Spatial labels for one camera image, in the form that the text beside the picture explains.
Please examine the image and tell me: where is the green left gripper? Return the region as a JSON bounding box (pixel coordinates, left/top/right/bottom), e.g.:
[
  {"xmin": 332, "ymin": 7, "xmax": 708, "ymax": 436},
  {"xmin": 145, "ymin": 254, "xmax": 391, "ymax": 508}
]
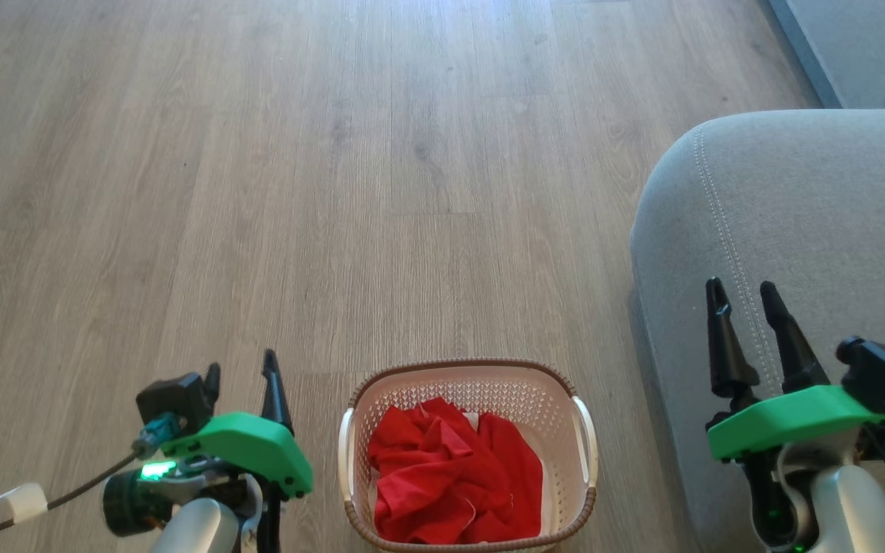
[{"xmin": 158, "ymin": 349, "xmax": 314, "ymax": 553}]

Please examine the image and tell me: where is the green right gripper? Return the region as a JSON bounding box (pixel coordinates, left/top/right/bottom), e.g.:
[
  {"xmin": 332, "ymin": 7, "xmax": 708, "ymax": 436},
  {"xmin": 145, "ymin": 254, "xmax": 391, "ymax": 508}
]
[{"xmin": 705, "ymin": 277, "xmax": 885, "ymax": 492}]

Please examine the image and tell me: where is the red cloth garment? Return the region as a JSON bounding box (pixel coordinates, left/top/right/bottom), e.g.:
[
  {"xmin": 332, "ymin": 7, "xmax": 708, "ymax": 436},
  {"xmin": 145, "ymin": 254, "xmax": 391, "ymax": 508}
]
[{"xmin": 367, "ymin": 397, "xmax": 544, "ymax": 545}]

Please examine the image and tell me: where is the grey fabric sofa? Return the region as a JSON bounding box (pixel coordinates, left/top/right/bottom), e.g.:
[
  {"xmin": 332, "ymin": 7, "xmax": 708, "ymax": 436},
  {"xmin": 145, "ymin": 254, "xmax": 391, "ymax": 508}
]
[{"xmin": 630, "ymin": 108, "xmax": 885, "ymax": 553}]

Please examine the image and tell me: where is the long grey sofa section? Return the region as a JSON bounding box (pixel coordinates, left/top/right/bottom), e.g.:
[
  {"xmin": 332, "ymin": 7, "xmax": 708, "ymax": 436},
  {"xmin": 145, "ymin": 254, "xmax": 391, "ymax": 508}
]
[{"xmin": 767, "ymin": 0, "xmax": 885, "ymax": 108}]

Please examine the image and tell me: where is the white laundry basket brown rim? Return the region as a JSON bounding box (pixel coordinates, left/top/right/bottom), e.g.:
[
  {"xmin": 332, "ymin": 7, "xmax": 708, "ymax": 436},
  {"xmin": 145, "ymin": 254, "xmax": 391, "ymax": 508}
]
[{"xmin": 338, "ymin": 358, "xmax": 599, "ymax": 553}]

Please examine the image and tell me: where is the white cable clip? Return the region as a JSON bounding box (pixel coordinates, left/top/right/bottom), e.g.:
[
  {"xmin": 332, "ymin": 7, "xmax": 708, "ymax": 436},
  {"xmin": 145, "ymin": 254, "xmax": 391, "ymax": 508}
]
[{"xmin": 0, "ymin": 482, "xmax": 49, "ymax": 523}]

